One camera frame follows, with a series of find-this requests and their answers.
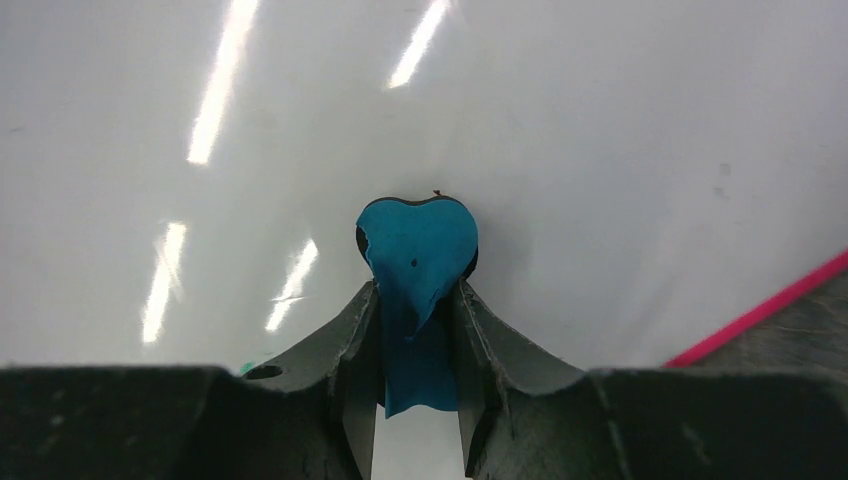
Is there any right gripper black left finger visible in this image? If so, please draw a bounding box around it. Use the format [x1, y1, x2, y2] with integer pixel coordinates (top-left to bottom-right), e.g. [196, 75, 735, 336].
[1, 282, 381, 479]

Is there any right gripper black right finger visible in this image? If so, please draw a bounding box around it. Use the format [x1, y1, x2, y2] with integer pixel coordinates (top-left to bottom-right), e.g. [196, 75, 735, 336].
[451, 282, 847, 479]

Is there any blue whiteboard eraser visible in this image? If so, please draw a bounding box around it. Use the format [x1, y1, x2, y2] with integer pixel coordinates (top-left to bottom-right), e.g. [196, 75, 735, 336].
[355, 195, 479, 417]

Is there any pink framed whiteboard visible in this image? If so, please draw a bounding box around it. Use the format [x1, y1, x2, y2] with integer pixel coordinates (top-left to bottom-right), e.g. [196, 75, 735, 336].
[1, 1, 847, 479]

